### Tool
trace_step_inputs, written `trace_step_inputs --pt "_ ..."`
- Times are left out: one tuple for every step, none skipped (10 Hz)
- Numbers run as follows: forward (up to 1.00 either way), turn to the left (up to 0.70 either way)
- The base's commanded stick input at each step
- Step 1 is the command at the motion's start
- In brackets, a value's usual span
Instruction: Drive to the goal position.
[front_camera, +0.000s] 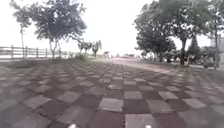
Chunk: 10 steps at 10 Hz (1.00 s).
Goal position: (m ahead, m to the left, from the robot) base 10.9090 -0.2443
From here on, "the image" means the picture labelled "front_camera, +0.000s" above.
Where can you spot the group of small trees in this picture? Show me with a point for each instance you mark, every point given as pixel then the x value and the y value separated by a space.
pixel 90 46

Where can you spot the chequered red grey paving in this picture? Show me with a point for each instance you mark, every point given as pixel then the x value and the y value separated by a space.
pixel 113 96

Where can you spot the grass strip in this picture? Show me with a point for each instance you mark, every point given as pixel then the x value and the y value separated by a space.
pixel 43 61

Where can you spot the large dark tree group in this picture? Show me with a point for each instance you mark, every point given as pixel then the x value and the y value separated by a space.
pixel 173 30

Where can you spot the robot's own part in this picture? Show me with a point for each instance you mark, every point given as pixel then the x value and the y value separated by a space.
pixel 148 126
pixel 72 126

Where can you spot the leafy tree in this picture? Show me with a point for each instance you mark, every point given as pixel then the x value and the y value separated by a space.
pixel 53 20

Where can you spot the wooden rail fence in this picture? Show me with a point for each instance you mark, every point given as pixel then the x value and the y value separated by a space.
pixel 26 52

